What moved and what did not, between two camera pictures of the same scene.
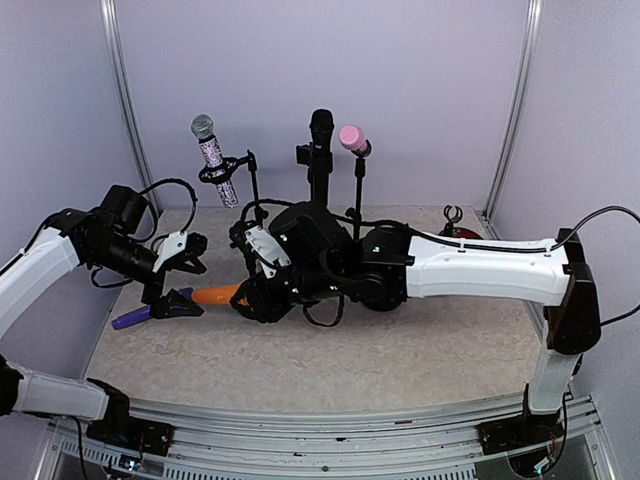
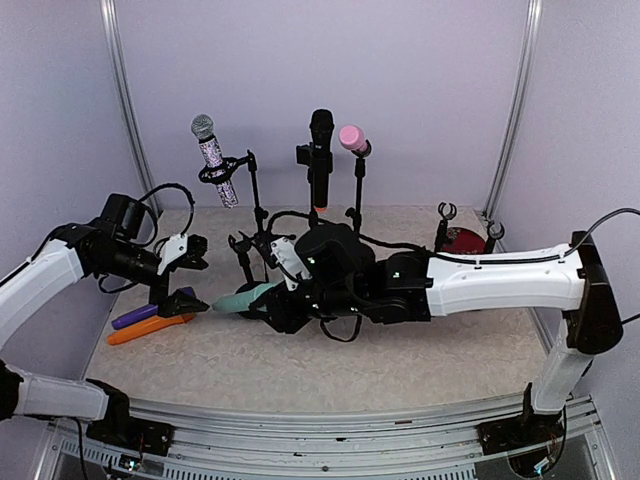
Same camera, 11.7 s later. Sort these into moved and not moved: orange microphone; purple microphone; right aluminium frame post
Moved: orange microphone
Not moved: right aluminium frame post; purple microphone
